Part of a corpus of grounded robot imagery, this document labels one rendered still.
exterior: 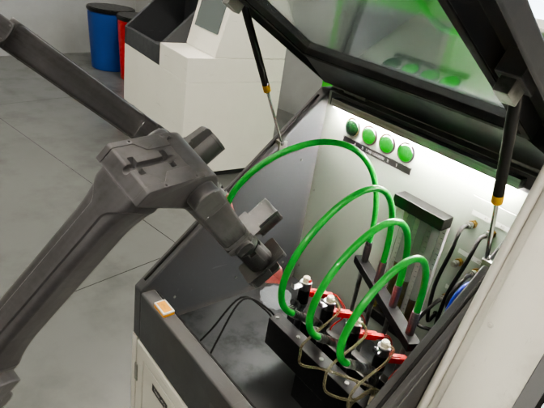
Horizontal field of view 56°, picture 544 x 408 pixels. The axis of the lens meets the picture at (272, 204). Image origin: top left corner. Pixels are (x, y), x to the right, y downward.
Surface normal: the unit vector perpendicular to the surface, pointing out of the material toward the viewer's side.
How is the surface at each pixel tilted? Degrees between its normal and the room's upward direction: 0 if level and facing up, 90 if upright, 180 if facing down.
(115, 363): 0
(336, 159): 90
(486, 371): 76
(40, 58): 82
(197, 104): 90
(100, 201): 67
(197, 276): 90
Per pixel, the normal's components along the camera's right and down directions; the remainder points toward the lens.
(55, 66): 0.45, 0.25
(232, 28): 0.54, 0.45
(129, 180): -0.34, -0.02
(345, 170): -0.78, 0.18
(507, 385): -0.73, -0.04
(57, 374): 0.14, -0.88
